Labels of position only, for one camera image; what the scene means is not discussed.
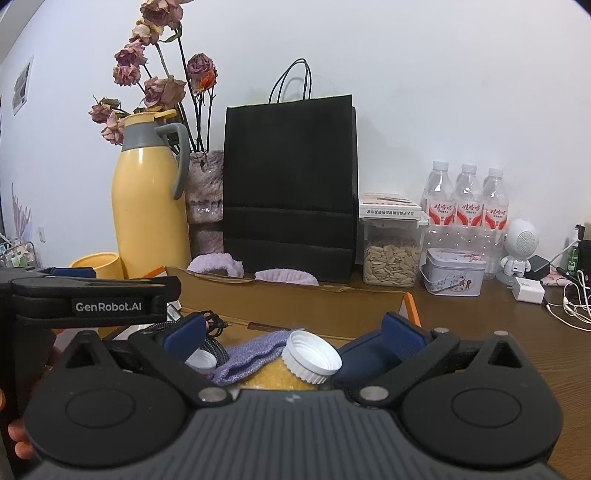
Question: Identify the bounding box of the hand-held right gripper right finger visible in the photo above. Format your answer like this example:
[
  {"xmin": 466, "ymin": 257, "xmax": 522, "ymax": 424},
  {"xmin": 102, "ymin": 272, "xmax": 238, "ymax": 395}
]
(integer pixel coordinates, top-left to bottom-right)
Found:
[{"xmin": 353, "ymin": 311, "xmax": 530, "ymax": 409}]

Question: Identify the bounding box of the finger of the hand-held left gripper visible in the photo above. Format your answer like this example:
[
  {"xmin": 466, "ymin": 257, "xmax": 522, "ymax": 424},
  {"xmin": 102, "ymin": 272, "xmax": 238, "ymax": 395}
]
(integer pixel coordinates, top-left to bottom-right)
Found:
[{"xmin": 34, "ymin": 266, "xmax": 98, "ymax": 280}]

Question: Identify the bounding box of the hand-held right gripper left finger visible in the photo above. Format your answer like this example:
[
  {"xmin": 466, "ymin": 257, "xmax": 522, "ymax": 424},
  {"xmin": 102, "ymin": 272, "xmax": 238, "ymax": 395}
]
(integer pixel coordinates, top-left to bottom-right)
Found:
[{"xmin": 60, "ymin": 313, "xmax": 232, "ymax": 408}]

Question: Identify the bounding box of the navy pouch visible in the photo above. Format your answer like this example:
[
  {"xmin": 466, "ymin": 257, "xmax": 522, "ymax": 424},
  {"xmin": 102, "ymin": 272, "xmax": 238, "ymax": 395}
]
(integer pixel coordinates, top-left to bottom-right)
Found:
[{"xmin": 331, "ymin": 336, "xmax": 419, "ymax": 393}]

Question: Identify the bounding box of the purple woven pouch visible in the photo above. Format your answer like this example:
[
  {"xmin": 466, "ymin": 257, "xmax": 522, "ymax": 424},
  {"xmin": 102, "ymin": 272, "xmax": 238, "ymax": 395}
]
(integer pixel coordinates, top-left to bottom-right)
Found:
[{"xmin": 211, "ymin": 329, "xmax": 305, "ymax": 387}]

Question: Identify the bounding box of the white plastic bottle cap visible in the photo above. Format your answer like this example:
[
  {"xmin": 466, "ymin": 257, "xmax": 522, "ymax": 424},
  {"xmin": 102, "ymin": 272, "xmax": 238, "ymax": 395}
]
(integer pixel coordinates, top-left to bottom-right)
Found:
[{"xmin": 239, "ymin": 330, "xmax": 343, "ymax": 392}]

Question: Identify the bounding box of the red cardboard box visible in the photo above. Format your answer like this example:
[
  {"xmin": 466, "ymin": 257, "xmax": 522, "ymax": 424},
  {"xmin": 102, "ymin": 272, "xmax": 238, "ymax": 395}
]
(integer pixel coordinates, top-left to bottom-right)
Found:
[{"xmin": 99, "ymin": 265, "xmax": 422, "ymax": 352}]

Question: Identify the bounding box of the person's left hand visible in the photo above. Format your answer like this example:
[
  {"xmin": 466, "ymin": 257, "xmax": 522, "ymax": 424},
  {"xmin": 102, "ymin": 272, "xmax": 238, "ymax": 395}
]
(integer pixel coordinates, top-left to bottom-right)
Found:
[{"xmin": 7, "ymin": 419, "xmax": 37, "ymax": 461}]

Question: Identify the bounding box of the yellow mug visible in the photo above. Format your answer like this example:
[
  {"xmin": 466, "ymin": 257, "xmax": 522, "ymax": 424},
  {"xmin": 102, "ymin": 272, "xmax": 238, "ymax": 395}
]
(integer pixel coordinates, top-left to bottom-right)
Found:
[{"xmin": 69, "ymin": 252, "xmax": 124, "ymax": 280}]

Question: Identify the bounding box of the clear seed container white lid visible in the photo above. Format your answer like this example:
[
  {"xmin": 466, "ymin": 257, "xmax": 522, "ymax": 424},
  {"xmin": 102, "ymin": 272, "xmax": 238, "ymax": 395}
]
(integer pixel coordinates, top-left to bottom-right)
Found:
[{"xmin": 360, "ymin": 215, "xmax": 428, "ymax": 288}]

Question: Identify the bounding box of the lavender fuzzy headband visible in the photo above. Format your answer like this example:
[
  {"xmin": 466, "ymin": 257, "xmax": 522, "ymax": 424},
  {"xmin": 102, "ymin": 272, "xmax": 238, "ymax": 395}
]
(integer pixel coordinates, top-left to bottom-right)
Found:
[
  {"xmin": 186, "ymin": 253, "xmax": 245, "ymax": 278},
  {"xmin": 254, "ymin": 268, "xmax": 319, "ymax": 288}
]

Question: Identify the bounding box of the decorated tin box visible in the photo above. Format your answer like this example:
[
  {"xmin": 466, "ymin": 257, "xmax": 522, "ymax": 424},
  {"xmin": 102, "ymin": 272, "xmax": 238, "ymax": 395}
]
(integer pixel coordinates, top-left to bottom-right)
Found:
[{"xmin": 419, "ymin": 248, "xmax": 487, "ymax": 295}]

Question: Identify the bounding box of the yellow thermos jug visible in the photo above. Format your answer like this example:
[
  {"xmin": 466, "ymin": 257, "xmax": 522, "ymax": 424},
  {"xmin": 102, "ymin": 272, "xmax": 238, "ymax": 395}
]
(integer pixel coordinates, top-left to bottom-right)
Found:
[{"xmin": 112, "ymin": 109, "xmax": 192, "ymax": 280}]

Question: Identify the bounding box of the flat white box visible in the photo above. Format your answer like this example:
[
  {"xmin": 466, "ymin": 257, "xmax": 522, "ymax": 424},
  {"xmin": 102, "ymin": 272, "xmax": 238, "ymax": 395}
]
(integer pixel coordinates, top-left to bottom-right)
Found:
[{"xmin": 359, "ymin": 192, "xmax": 423, "ymax": 219}]

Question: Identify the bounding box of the white charger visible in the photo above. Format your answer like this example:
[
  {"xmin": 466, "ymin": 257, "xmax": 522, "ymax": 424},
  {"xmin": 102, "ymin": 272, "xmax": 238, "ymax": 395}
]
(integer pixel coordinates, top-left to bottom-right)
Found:
[{"xmin": 510, "ymin": 276, "xmax": 546, "ymax": 304}]

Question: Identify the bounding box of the clear water bottle red label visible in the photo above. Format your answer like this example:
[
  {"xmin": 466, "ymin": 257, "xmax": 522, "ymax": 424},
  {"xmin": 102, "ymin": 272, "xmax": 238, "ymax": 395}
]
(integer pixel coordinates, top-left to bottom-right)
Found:
[
  {"xmin": 421, "ymin": 160, "xmax": 458, "ymax": 252},
  {"xmin": 452, "ymin": 163, "xmax": 485, "ymax": 252},
  {"xmin": 482, "ymin": 167, "xmax": 510, "ymax": 278}
]

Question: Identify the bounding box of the purple knit-covered vase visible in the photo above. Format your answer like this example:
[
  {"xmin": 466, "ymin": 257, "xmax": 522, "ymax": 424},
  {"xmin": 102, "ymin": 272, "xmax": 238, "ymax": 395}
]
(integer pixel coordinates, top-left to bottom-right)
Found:
[{"xmin": 185, "ymin": 150, "xmax": 225, "ymax": 266}]

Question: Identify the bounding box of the black power adapter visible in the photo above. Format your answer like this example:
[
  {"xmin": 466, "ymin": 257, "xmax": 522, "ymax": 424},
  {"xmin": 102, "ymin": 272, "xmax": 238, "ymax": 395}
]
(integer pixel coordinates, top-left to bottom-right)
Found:
[{"xmin": 527, "ymin": 255, "xmax": 551, "ymax": 281}]

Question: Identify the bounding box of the white robot toy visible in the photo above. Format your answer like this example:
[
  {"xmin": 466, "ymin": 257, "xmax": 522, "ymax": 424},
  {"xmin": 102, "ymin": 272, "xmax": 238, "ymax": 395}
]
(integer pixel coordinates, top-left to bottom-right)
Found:
[{"xmin": 499, "ymin": 218, "xmax": 539, "ymax": 280}]

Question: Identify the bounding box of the pink floral cloth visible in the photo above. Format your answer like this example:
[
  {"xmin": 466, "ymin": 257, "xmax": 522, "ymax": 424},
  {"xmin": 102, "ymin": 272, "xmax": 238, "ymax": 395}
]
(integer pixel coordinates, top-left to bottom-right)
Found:
[{"xmin": 540, "ymin": 271, "xmax": 578, "ymax": 288}]

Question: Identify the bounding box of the green sanitizer bottle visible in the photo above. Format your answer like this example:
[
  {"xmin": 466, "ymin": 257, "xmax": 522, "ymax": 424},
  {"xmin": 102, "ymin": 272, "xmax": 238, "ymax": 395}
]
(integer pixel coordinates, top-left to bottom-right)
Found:
[{"xmin": 566, "ymin": 224, "xmax": 583, "ymax": 278}]

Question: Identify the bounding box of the black paper bag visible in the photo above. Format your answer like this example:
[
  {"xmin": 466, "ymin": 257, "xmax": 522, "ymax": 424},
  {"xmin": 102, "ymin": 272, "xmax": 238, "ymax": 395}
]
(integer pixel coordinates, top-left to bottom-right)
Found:
[{"xmin": 222, "ymin": 58, "xmax": 358, "ymax": 283}]

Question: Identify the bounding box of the dried rose bouquet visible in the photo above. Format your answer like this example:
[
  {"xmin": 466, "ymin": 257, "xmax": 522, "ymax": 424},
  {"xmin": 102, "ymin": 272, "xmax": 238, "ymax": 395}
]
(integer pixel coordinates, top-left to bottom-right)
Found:
[{"xmin": 89, "ymin": 0, "xmax": 219, "ymax": 153}]

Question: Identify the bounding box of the black braided cable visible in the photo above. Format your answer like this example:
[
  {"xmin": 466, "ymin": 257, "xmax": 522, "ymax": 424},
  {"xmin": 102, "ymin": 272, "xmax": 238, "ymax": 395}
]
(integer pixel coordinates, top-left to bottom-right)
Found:
[{"xmin": 201, "ymin": 310, "xmax": 232, "ymax": 366}]

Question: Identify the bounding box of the wire metal rack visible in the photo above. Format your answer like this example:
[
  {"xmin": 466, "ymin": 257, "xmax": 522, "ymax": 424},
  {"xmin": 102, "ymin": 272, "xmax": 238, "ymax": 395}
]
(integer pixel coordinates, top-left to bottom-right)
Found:
[{"xmin": 0, "ymin": 239, "xmax": 37, "ymax": 269}]

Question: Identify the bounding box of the white cable tangle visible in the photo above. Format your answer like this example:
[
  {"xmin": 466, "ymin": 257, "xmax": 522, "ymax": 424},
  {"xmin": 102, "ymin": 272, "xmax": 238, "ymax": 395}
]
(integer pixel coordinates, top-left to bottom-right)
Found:
[{"xmin": 545, "ymin": 270, "xmax": 591, "ymax": 330}]

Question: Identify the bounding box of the framed wall picture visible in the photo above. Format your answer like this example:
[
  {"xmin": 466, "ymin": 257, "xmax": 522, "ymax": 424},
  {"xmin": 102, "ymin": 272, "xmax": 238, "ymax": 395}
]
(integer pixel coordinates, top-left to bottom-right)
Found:
[{"xmin": 12, "ymin": 54, "xmax": 35, "ymax": 115}]

